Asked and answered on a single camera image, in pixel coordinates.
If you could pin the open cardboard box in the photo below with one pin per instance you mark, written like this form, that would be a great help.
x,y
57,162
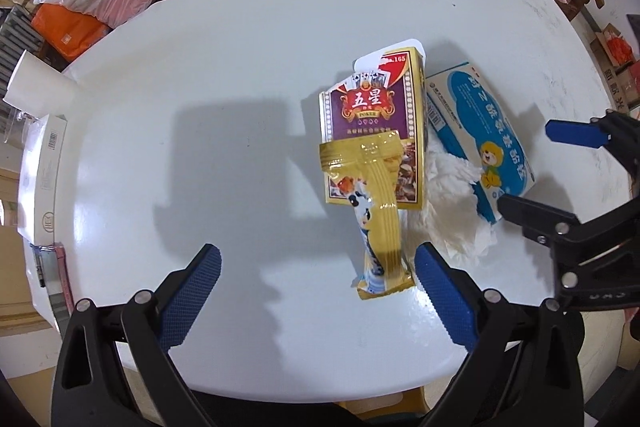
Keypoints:
x,y
602,49

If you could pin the gold snack wrapper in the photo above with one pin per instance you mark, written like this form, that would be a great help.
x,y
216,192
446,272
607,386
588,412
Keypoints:
x,y
382,217

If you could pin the white tissue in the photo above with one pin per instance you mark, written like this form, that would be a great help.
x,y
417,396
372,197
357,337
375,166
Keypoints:
x,y
450,189

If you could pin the red plastic bag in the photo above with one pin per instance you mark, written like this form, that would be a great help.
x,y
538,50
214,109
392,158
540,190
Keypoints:
x,y
620,48

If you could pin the printed cardboard box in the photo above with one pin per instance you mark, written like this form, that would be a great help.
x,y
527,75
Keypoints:
x,y
625,87

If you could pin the white topped wooden coffee table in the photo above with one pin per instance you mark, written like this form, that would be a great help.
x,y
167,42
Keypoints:
x,y
200,57

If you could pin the clear glass mug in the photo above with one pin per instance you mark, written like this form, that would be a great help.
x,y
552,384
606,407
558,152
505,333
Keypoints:
x,y
15,124

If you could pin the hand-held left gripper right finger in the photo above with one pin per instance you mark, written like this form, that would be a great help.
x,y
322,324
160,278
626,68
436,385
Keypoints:
x,y
445,297

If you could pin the dark red notebook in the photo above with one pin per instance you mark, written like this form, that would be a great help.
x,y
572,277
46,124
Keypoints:
x,y
52,287

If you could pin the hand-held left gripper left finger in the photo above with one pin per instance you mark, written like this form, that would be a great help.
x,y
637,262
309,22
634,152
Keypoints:
x,y
190,297

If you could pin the purple playing card box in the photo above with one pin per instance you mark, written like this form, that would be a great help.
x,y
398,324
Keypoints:
x,y
370,107

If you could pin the long white box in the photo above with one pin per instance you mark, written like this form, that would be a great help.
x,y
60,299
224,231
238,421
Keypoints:
x,y
45,177

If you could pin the orange bag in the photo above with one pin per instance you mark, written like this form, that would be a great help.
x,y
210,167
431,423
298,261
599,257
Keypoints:
x,y
65,32

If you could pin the grey radiator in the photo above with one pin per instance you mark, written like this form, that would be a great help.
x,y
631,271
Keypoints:
x,y
17,42

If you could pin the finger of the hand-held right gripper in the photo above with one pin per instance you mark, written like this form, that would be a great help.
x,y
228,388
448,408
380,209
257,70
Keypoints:
x,y
575,133
540,214

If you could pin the light blue medicine box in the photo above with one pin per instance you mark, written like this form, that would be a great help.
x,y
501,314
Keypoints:
x,y
475,107

